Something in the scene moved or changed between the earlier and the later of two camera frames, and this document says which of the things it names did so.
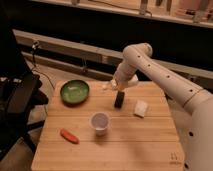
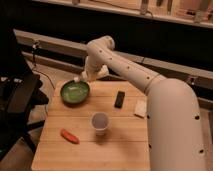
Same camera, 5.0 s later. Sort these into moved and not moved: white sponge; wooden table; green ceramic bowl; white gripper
Moved: white gripper
Not moved: white sponge; green ceramic bowl; wooden table
